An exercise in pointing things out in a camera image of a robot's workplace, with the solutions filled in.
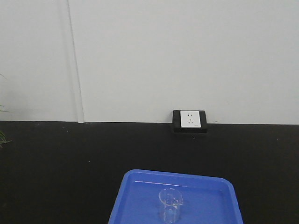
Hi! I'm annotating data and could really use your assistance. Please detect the clear glass beaker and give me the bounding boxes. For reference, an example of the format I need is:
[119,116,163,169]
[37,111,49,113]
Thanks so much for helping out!
[158,188,184,224]

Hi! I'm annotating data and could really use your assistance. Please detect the blue plastic tray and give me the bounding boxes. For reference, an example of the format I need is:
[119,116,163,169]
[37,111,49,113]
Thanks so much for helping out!
[108,169,243,224]

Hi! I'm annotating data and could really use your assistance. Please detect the green plant leaves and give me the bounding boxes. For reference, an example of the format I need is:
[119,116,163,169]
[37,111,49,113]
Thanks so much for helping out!
[0,73,13,148]

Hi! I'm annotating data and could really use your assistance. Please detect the white wall power socket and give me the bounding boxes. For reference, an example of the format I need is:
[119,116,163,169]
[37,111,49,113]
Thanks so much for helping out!
[172,110,208,134]

